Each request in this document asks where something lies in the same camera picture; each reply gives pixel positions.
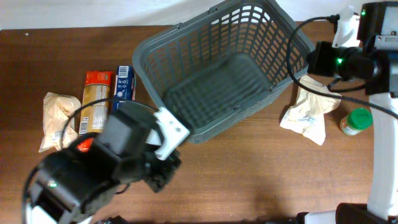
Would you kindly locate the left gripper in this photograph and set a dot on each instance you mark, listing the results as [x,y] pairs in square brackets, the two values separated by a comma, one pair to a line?
[162,171]

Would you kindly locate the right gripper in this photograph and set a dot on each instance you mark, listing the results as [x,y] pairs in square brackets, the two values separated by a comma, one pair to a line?
[316,61]

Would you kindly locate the blue tissue box pack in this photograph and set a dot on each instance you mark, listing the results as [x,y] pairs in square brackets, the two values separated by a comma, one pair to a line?
[125,83]

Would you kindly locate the orange pasta package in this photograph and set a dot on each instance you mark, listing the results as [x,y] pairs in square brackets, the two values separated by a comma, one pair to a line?
[97,87]

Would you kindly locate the grey plastic laundry basket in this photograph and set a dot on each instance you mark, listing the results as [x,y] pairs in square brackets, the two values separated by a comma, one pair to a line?
[223,65]

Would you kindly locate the beige snack bag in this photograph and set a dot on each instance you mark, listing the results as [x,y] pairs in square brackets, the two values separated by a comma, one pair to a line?
[56,111]

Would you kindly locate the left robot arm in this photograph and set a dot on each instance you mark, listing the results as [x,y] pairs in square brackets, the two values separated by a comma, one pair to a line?
[137,143]

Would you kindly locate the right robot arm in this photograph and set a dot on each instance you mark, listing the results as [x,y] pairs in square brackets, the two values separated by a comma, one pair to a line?
[375,63]

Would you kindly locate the cream paper pouch right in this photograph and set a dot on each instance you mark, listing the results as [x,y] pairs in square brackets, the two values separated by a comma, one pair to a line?
[306,116]

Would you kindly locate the green lid spice jar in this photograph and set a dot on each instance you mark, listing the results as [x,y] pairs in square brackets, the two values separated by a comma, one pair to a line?
[356,121]

